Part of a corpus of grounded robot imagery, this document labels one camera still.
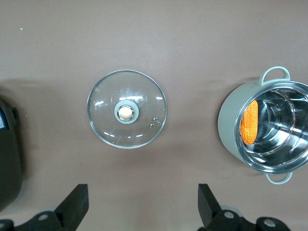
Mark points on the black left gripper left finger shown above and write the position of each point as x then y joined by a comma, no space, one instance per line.
69,207

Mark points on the orange corn cob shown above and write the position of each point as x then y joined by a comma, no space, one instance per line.
249,122

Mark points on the black round appliance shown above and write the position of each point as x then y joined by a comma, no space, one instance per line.
9,156

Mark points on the glass lid with knob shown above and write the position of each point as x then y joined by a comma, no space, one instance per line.
125,113

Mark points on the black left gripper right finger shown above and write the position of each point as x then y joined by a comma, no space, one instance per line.
210,211

